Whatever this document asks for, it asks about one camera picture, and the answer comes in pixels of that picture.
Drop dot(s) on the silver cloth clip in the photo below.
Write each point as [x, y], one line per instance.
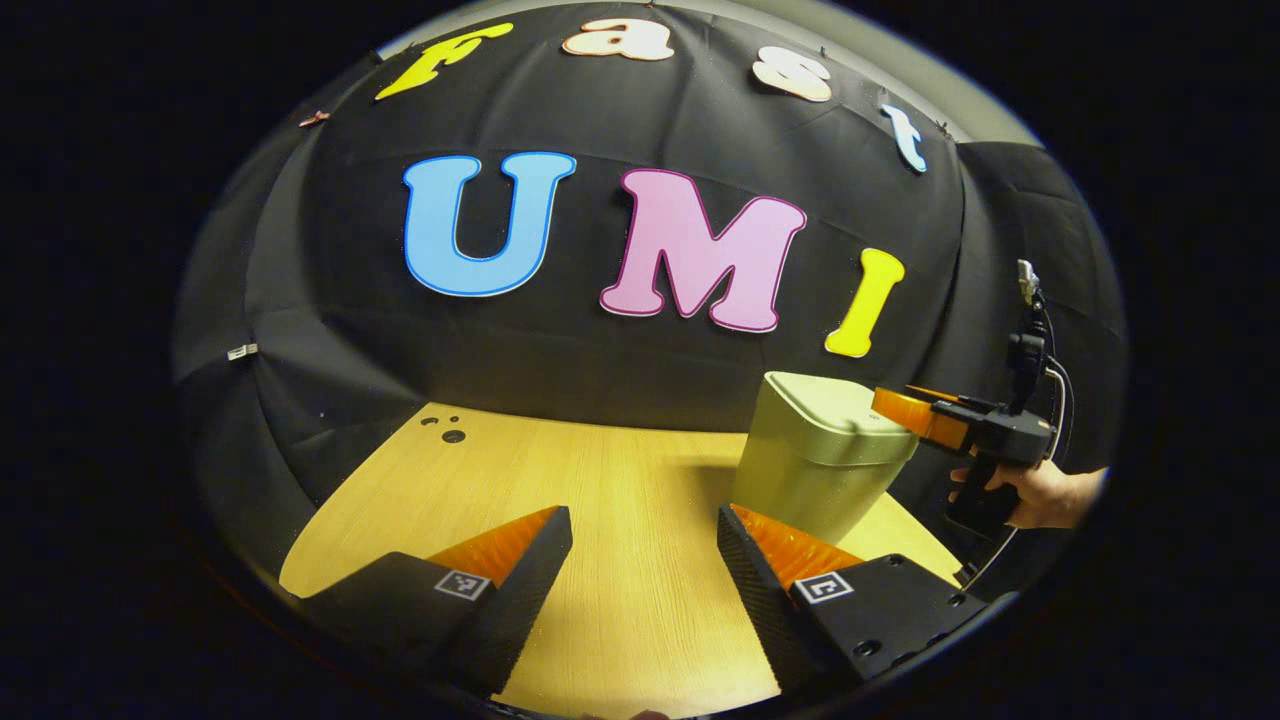
[243, 352]

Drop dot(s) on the copper cloth clip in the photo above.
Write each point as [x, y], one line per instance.
[314, 118]

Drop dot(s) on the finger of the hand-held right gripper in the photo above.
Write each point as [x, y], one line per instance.
[925, 420]
[960, 402]

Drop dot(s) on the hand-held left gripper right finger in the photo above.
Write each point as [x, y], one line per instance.
[770, 620]

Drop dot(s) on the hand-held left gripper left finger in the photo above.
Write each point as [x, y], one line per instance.
[520, 610]

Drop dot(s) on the black backdrop cloth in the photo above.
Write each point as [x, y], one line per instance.
[600, 370]

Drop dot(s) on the light wooden desktop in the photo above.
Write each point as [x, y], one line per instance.
[620, 560]

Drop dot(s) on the pale green desktop garbage bin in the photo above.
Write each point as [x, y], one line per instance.
[800, 480]

